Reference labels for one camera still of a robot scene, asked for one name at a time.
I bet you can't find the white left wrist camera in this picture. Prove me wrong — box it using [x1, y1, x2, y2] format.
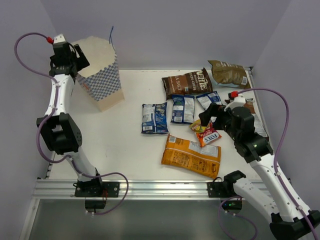
[46, 34, 67, 45]

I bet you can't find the orange brown snack bag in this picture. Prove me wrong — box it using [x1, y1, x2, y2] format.
[161, 135, 221, 179]

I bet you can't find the dark brown chips bag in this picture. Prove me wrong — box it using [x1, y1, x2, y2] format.
[224, 97, 270, 140]

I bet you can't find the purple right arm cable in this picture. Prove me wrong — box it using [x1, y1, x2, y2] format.
[217, 87, 320, 240]

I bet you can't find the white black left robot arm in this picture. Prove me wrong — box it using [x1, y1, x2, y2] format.
[36, 39, 104, 197]

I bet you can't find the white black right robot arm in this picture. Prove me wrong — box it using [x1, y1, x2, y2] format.
[199, 103, 320, 240]

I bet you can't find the dark blue snack bag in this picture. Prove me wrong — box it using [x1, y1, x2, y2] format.
[171, 94, 195, 124]

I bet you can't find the aluminium mounting rail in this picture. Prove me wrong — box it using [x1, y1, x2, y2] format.
[33, 178, 292, 201]

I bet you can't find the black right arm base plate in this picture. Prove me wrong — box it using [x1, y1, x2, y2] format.
[207, 181, 243, 213]

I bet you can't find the blue white milk snack pack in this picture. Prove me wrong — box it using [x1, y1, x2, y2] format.
[141, 102, 169, 135]

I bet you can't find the blue white snack bag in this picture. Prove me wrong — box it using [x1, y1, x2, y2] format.
[195, 91, 222, 111]

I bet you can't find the brown kettle chips bag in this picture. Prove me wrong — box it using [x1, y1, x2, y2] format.
[161, 68, 213, 100]

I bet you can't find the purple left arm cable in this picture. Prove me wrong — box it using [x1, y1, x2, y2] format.
[13, 32, 130, 216]

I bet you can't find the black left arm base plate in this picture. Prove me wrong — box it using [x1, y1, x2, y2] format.
[73, 181, 120, 212]

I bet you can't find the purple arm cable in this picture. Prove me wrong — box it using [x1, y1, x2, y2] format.
[217, 87, 320, 240]
[13, 32, 130, 216]

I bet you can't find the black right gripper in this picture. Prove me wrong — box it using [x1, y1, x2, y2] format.
[199, 102, 240, 142]

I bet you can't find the blue checkered paper bag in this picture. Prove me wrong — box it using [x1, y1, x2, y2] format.
[72, 28, 125, 112]

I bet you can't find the light blue snack bag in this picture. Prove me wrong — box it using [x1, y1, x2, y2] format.
[208, 60, 250, 89]

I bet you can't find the colourful red candy bag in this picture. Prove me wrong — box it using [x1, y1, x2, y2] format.
[189, 119, 222, 148]

